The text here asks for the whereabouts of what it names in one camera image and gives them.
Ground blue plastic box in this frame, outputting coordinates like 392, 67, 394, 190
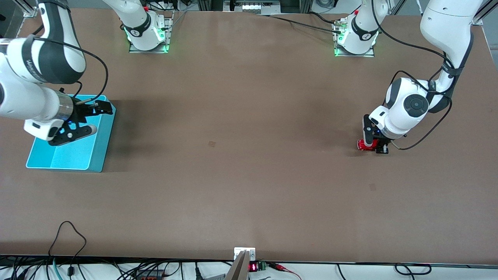
26, 94, 116, 173

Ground black power strip red switches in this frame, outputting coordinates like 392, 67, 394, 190
135, 270, 165, 280

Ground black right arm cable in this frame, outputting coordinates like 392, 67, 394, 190
23, 35, 109, 105

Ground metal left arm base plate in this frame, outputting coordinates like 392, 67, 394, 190
333, 17, 376, 58

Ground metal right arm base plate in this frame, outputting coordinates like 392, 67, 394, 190
128, 11, 174, 54

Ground thick black table cable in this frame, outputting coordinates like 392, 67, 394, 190
309, 12, 339, 25

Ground aluminium frame profile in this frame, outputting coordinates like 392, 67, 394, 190
469, 0, 498, 26
15, 0, 39, 18

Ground black coiled cable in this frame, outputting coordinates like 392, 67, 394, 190
395, 263, 432, 275

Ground thin black table cable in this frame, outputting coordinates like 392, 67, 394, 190
255, 14, 345, 33

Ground black looped cable with block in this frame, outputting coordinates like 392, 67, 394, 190
49, 221, 87, 277

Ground red clip wire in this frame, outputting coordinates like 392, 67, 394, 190
268, 263, 302, 280

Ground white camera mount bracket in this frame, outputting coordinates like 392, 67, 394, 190
234, 247, 256, 261

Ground grey metal camera bar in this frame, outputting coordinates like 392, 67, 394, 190
225, 251, 249, 280

